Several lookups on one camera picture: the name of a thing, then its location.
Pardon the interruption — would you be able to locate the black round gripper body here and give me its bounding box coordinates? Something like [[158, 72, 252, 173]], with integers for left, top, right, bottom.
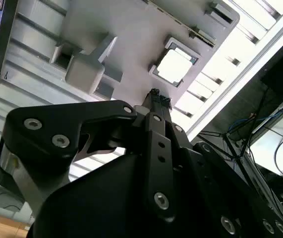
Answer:
[[28, 152, 222, 238]]

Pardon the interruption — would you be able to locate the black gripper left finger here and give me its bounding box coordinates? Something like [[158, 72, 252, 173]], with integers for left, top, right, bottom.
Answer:
[[0, 88, 178, 223]]

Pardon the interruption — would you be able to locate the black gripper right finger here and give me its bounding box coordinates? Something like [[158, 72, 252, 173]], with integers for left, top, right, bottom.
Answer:
[[159, 96, 283, 238]]

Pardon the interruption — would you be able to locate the silver square CPU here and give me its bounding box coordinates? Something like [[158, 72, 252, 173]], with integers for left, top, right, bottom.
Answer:
[[156, 47, 198, 85]]

